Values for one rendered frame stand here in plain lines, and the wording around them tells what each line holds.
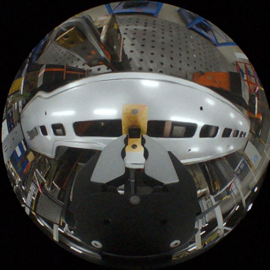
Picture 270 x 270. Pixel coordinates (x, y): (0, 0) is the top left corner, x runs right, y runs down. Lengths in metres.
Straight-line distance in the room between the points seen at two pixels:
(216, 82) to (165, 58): 0.27
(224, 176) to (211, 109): 0.23
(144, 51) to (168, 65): 0.14
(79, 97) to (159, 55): 0.42
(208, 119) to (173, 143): 0.10
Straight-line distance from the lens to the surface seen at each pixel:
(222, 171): 0.35
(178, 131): 0.18
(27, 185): 0.50
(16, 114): 0.71
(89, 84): 0.15
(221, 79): 0.38
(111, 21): 0.16
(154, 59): 0.47
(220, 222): 4.19
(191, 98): 0.16
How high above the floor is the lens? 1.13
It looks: 61 degrees down
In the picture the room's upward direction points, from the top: 178 degrees clockwise
